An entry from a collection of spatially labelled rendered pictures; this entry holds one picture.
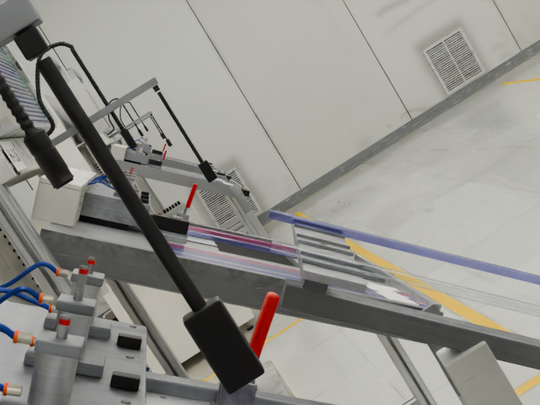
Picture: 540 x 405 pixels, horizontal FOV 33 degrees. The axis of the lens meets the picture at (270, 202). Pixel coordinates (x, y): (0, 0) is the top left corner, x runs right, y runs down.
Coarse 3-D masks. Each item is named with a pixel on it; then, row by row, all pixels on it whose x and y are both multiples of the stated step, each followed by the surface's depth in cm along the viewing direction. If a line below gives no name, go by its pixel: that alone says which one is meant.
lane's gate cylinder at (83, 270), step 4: (80, 268) 59; (84, 268) 59; (80, 272) 59; (84, 272) 59; (80, 276) 59; (84, 276) 60; (80, 280) 59; (84, 280) 60; (76, 284) 60; (80, 284) 59; (84, 284) 60; (76, 288) 60; (80, 288) 60; (76, 292) 60; (80, 292) 60; (76, 296) 60; (80, 296) 60; (76, 300) 60; (80, 300) 60
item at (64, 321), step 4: (60, 316) 49; (64, 316) 49; (68, 316) 49; (60, 320) 49; (64, 320) 49; (68, 320) 49; (60, 324) 49; (64, 324) 49; (68, 324) 49; (60, 328) 49; (64, 328) 49; (68, 328) 49; (60, 332) 49; (64, 332) 49; (56, 336) 49; (60, 336) 49; (64, 336) 49
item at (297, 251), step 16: (272, 240) 104; (304, 256) 103; (320, 256) 103; (336, 256) 104; (368, 272) 104; (384, 272) 104; (400, 272) 104; (432, 288) 104; (448, 288) 104; (464, 288) 104; (496, 304) 104; (512, 304) 104; (528, 304) 105
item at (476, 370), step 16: (448, 352) 118; (464, 352) 115; (480, 352) 114; (448, 368) 114; (464, 368) 114; (480, 368) 114; (496, 368) 114; (464, 384) 115; (480, 384) 115; (496, 384) 115; (464, 400) 115; (480, 400) 115; (496, 400) 115; (512, 400) 115
